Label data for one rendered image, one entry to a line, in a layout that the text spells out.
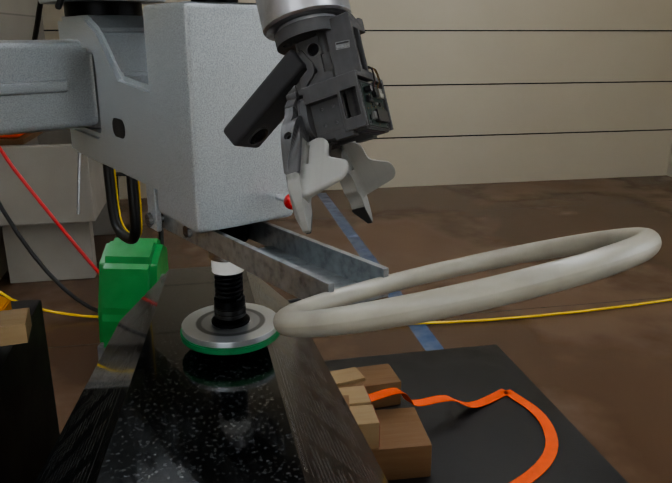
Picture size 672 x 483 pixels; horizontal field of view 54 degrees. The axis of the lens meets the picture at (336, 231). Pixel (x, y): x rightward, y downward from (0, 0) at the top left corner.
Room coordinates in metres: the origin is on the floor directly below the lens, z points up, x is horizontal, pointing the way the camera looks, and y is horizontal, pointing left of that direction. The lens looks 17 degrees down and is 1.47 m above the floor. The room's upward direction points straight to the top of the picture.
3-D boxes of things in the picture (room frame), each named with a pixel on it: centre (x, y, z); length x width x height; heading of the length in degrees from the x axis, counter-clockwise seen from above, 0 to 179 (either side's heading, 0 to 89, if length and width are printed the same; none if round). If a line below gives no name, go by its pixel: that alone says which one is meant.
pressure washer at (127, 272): (2.77, 0.91, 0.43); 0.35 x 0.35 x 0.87; 86
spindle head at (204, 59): (1.39, 0.28, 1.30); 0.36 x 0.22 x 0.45; 36
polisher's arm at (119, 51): (1.65, 0.45, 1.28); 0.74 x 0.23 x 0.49; 36
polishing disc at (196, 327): (1.33, 0.23, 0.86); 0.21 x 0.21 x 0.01
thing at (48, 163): (4.32, 1.85, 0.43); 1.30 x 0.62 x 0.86; 11
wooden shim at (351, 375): (2.37, 0.02, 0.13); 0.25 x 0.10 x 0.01; 113
